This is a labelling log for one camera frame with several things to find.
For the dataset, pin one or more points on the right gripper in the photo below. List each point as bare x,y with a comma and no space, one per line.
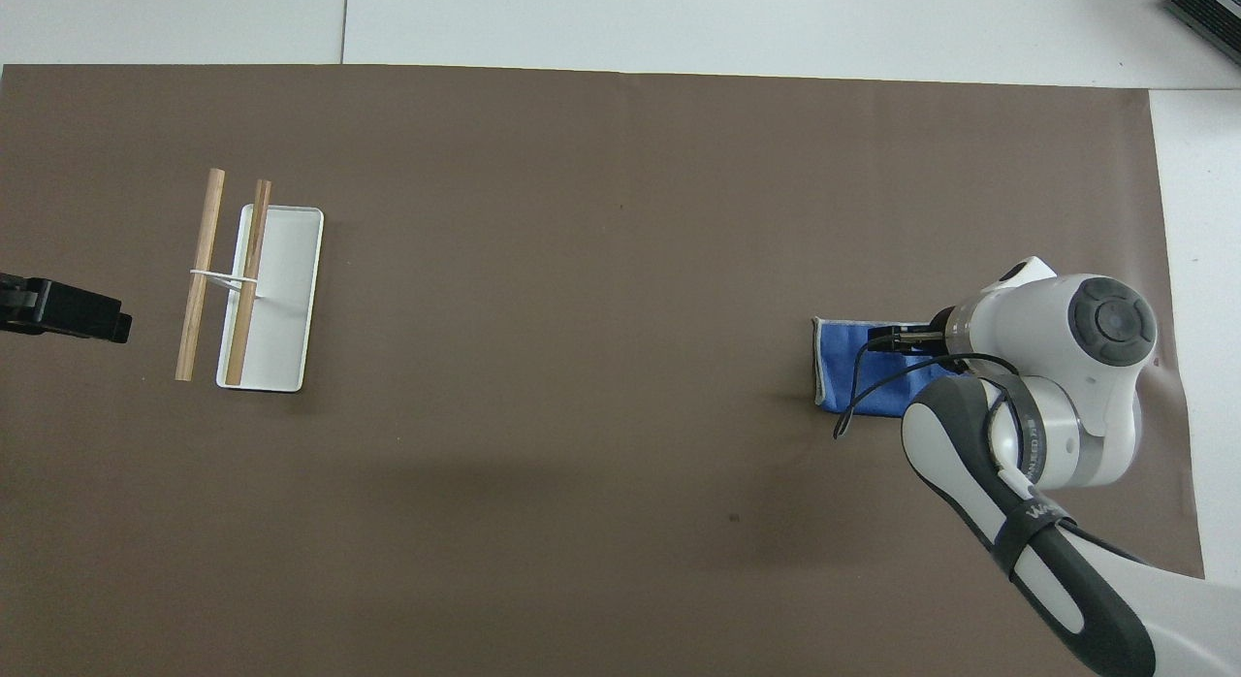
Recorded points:
940,324

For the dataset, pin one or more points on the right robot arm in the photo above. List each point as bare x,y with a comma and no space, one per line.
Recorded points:
1057,328

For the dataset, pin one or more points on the blue towel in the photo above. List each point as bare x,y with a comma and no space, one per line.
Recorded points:
839,362

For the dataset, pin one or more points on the grey ribbed metal device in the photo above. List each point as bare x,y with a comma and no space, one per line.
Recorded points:
1212,6

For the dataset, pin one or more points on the white rack with wooden bars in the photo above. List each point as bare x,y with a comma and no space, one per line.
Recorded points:
281,270

